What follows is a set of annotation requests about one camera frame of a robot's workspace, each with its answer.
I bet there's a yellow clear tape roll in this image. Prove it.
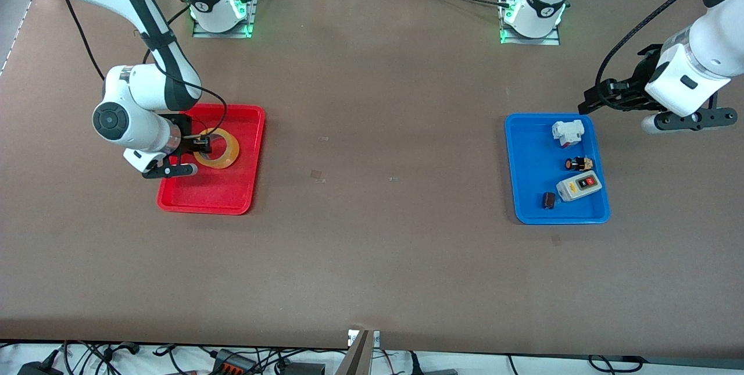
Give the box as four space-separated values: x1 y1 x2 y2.
192 128 241 170

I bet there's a white plastic connector block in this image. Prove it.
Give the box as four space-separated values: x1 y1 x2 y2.
551 119 585 148

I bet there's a red plastic tray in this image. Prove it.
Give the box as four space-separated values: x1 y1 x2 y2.
156 103 266 216

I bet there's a blue plastic tray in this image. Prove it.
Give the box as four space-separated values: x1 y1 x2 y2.
504 112 611 226

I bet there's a black and orange device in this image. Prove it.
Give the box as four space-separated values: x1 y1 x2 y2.
210 349 257 375

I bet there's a black power adapter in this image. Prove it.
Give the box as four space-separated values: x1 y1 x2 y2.
16 359 65 375

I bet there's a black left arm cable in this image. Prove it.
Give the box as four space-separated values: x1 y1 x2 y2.
594 0 744 109

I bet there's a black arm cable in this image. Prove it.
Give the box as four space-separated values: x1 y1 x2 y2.
20 0 106 82
594 0 744 109

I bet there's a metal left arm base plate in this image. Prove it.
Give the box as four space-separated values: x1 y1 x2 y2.
500 0 561 46

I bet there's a grey two-button switch box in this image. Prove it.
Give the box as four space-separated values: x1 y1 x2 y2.
556 170 603 203

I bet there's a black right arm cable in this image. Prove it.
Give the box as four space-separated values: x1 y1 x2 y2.
20 0 106 82

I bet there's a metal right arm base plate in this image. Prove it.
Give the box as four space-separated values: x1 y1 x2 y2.
192 0 257 39

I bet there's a white metal bracket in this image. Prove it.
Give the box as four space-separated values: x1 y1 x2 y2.
347 328 382 348

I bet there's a grey metal post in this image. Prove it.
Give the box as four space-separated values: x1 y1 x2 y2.
334 331 373 375

